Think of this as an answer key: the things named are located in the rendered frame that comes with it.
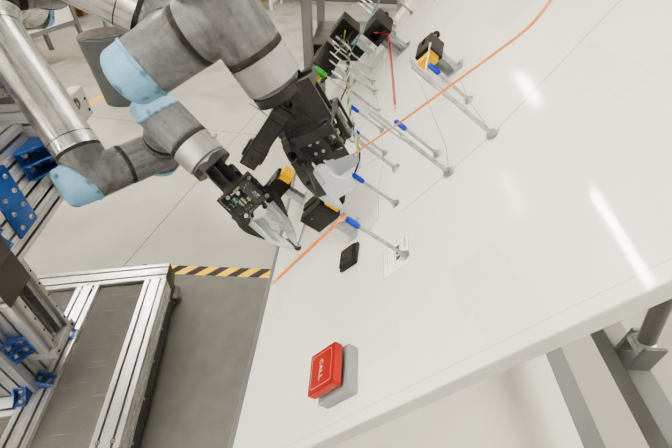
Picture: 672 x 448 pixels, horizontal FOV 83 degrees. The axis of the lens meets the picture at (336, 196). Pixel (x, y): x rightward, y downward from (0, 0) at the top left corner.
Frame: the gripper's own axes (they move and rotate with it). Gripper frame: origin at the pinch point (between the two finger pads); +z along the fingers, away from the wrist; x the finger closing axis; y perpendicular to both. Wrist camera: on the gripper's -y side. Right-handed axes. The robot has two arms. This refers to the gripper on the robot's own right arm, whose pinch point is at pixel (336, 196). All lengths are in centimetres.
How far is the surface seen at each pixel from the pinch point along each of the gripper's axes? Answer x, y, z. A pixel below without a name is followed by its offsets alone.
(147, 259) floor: 70, -159, 58
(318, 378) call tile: -26.3, -1.1, 4.5
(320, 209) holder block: -2.2, -2.4, -0.1
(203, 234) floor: 92, -140, 70
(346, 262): -7.7, -0.9, 7.1
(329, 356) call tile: -24.2, 0.5, 3.8
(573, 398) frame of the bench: -12, 24, 54
